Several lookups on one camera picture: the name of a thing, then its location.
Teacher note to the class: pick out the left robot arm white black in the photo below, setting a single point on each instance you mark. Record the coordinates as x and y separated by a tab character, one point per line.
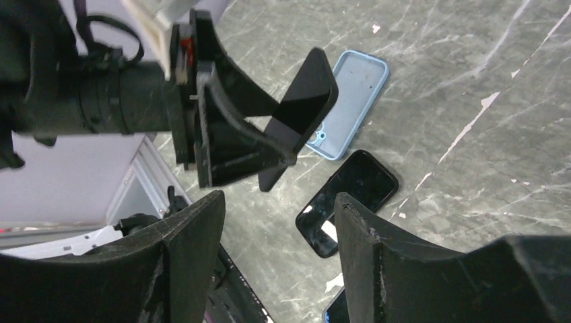
90	78

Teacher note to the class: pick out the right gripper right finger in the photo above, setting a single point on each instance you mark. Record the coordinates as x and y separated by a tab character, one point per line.
391	275

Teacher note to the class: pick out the aluminium frame rail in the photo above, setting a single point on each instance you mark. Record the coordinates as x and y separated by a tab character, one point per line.
144	187

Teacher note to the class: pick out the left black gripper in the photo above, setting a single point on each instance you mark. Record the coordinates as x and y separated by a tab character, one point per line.
206	119

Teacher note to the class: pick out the light blue phone case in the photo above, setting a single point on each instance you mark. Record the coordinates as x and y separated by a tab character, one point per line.
360	78

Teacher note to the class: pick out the black phone face down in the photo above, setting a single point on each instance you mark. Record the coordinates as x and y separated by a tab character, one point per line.
310	96

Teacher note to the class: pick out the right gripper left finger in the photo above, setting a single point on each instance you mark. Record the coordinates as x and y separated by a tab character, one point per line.
161	273

